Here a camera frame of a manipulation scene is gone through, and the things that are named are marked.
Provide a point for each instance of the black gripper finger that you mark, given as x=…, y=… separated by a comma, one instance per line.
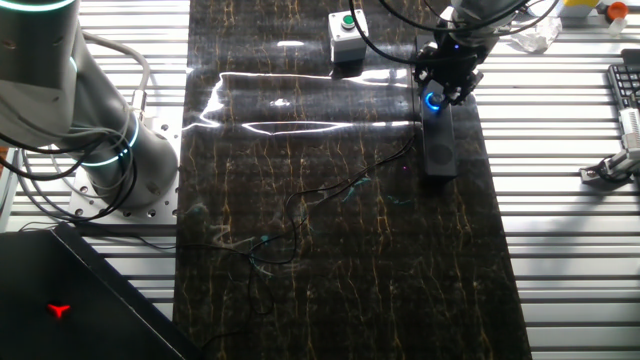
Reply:
x=426, y=85
x=456, y=96

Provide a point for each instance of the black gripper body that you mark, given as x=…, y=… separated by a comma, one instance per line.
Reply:
x=450, y=62

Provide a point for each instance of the blue-lit speaker volume knob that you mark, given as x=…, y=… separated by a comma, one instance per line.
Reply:
x=431, y=102

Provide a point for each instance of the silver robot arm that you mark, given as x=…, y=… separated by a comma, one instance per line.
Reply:
x=45, y=75

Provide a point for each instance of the black soundbar speaker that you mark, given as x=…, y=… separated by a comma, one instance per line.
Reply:
x=440, y=145

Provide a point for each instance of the crumpled clear plastic bag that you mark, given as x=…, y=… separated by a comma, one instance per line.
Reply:
x=537, y=35

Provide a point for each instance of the white green push-button box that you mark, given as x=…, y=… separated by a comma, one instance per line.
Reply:
x=347, y=37

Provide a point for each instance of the yellow box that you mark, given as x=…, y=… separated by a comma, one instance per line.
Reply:
x=580, y=6

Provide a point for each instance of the black marble pattern mat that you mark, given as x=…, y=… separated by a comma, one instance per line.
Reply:
x=350, y=225

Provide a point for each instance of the black keyboard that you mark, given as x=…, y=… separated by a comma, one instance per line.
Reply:
x=625, y=82

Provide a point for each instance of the orange capped bottle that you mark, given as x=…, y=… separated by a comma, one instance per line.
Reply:
x=617, y=15

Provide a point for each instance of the grey clamp tool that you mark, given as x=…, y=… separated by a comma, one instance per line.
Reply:
x=629, y=135

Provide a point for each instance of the black computer red logo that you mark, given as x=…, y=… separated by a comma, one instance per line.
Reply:
x=60, y=300

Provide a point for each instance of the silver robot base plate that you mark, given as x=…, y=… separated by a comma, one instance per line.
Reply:
x=165, y=150

